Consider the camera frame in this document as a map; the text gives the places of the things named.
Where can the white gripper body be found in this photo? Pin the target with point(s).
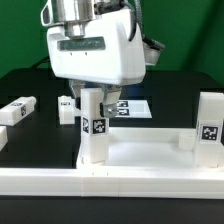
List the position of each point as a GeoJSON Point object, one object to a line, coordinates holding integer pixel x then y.
{"type": "Point", "coordinates": [103, 55]}

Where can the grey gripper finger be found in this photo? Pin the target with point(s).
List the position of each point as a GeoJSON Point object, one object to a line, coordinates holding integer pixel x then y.
{"type": "Point", "coordinates": [76, 86]}
{"type": "Point", "coordinates": [111, 95]}

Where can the white desk top tray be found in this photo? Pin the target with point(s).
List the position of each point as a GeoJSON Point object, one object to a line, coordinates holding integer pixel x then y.
{"type": "Point", "coordinates": [153, 148]}

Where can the white U-shaped marker base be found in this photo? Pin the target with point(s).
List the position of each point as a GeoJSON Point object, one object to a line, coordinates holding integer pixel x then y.
{"type": "Point", "coordinates": [133, 109]}

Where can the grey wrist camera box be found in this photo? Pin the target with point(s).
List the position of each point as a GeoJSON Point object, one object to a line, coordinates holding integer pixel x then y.
{"type": "Point", "coordinates": [152, 50]}

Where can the white front fence rail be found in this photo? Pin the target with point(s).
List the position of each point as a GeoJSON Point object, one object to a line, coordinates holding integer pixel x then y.
{"type": "Point", "coordinates": [119, 183]}

